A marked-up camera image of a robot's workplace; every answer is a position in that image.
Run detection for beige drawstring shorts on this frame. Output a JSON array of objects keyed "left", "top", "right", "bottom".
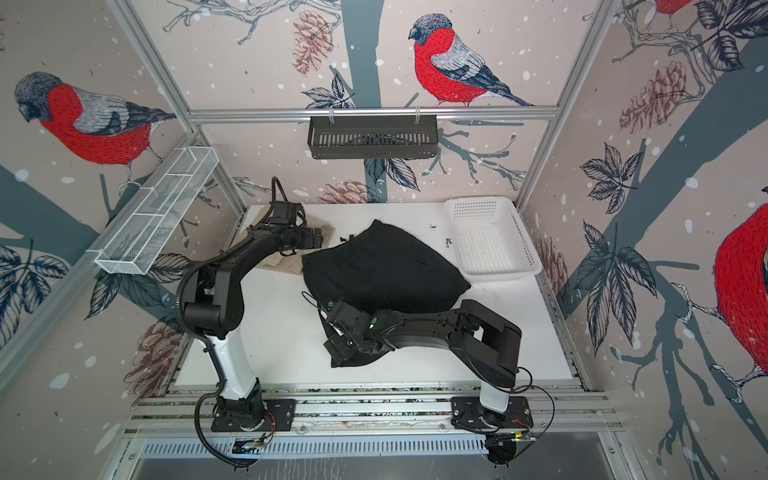
[{"left": 257, "top": 220, "right": 335, "bottom": 275}]

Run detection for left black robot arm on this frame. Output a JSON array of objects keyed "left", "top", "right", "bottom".
[{"left": 176, "top": 201, "right": 323, "bottom": 421}]

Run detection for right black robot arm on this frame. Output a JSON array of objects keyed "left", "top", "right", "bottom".
[{"left": 324, "top": 299, "right": 522, "bottom": 415}]

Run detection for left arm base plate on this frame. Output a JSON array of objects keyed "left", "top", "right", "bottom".
[{"left": 211, "top": 398, "right": 296, "bottom": 433}]

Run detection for black hanging wire basket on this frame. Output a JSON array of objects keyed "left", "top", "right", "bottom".
[{"left": 307, "top": 115, "right": 439, "bottom": 160}]

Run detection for white wire mesh shelf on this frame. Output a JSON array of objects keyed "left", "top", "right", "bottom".
[{"left": 95, "top": 146, "right": 219, "bottom": 275}]

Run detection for white plastic laundry basket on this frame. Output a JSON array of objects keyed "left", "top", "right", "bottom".
[{"left": 444, "top": 197, "right": 543, "bottom": 283}]

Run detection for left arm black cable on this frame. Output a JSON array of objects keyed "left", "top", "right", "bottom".
[{"left": 175, "top": 176, "right": 307, "bottom": 470}]

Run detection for black shorts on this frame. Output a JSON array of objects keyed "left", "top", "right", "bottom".
[{"left": 301, "top": 218, "right": 472, "bottom": 368}]

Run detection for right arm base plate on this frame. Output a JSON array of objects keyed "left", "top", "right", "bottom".
[{"left": 450, "top": 396, "right": 534, "bottom": 434}]

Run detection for horizontal aluminium frame bar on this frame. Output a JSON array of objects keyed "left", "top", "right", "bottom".
[{"left": 187, "top": 106, "right": 560, "bottom": 125}]

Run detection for aluminium mounting rail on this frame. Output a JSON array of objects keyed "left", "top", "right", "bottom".
[{"left": 126, "top": 385, "right": 624, "bottom": 435}]

